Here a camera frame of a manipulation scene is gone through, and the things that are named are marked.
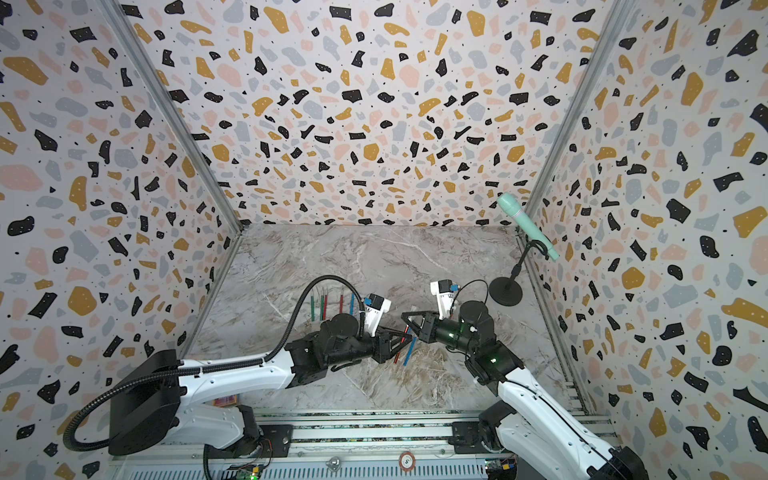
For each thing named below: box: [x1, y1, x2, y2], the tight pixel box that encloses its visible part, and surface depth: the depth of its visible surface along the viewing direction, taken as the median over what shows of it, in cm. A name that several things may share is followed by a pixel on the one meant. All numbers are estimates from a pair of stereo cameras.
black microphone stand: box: [488, 240, 549, 307], surface depth 105 cm
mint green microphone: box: [497, 192, 560, 261], surface depth 82 cm
